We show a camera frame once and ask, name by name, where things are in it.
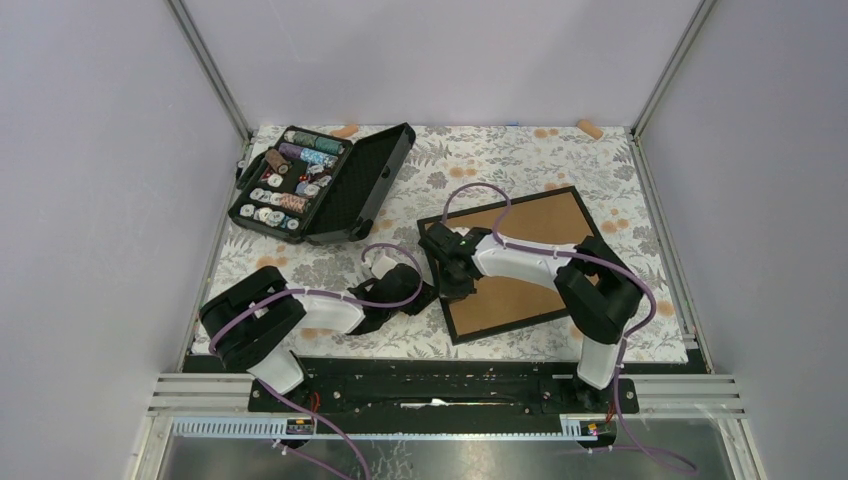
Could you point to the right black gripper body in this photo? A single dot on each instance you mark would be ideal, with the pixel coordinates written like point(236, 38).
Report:
point(452, 286)

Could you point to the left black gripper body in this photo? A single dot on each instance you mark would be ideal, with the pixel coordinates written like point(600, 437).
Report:
point(411, 308)

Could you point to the brown cardboard backing board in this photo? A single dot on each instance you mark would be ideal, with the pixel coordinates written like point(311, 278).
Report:
point(500, 304)

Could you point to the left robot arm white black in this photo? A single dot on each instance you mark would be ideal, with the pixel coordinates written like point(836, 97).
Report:
point(248, 323)

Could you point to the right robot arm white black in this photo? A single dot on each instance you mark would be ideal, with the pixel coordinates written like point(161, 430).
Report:
point(600, 293)

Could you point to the floral patterned table mat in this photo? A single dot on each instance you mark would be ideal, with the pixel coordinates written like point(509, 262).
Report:
point(466, 166)

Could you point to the black open poker chip case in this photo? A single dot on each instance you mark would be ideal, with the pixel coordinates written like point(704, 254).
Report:
point(317, 188)

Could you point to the left wooden cork piece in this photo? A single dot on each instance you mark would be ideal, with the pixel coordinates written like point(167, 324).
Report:
point(346, 131)

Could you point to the wooden cork piece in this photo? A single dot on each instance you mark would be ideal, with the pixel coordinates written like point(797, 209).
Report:
point(346, 131)
point(590, 129)

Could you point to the right wooden cork piece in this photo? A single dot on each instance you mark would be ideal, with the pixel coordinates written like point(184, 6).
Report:
point(590, 129)

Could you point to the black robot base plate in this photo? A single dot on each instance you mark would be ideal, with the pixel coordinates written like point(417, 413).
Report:
point(467, 396)

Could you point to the white slotted cable duct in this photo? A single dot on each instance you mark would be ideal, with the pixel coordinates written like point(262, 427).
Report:
point(301, 428)

